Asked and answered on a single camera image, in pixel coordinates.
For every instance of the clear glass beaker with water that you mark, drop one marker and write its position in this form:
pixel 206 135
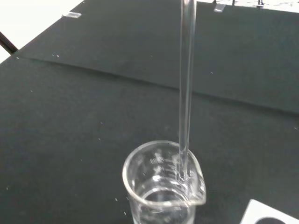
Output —
pixel 163 214

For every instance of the black scalloped bench cloth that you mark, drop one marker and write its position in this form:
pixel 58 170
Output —
pixel 70 116

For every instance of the clear plastic cloth clip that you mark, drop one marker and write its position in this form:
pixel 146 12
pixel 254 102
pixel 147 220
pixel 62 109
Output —
pixel 219 8
pixel 72 15

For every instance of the black tripod leg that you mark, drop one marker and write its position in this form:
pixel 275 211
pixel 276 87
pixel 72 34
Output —
pixel 8 44

